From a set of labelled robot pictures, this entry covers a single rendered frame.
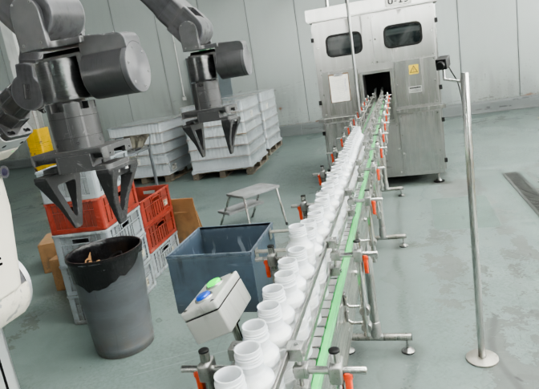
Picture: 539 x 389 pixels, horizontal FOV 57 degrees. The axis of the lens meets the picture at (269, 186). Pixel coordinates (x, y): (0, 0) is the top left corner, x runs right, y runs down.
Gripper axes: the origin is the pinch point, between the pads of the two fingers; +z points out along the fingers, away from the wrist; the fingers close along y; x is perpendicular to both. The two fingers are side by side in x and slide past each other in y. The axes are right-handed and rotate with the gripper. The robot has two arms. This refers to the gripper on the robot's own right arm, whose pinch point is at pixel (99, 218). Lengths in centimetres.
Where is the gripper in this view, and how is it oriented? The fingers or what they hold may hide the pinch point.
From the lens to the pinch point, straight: 66.5
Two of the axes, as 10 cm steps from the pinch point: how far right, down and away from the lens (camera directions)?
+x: 2.2, -2.5, 9.4
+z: 1.6, 9.6, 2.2
